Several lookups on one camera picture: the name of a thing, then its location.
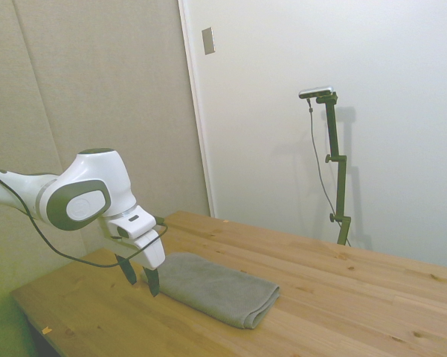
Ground white door frame trim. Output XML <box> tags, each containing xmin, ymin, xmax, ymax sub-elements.
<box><xmin>177</xmin><ymin>0</ymin><xmax>217</xmax><ymax>219</ymax></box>

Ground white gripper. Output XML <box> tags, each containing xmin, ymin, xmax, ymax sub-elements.
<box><xmin>102</xmin><ymin>218</ymin><xmax>167</xmax><ymax>298</ymax></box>

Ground silver camera on stand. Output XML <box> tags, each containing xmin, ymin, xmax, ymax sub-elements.
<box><xmin>298</xmin><ymin>85</ymin><xmax>335</xmax><ymax>100</ymax></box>

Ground grey wall plate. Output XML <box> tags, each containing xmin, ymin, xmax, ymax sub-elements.
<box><xmin>201</xmin><ymin>26</ymin><xmax>217</xmax><ymax>57</ymax></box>

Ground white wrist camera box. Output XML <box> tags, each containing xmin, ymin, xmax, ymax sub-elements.
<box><xmin>107</xmin><ymin>208</ymin><xmax>158</xmax><ymax>240</ymax></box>

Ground grey towel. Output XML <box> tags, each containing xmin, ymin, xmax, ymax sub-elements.
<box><xmin>140</xmin><ymin>251</ymin><xmax>281</xmax><ymax>330</ymax></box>

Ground dark green camera stand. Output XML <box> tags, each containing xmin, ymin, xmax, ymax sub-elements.
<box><xmin>315</xmin><ymin>91</ymin><xmax>353</xmax><ymax>246</ymax></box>

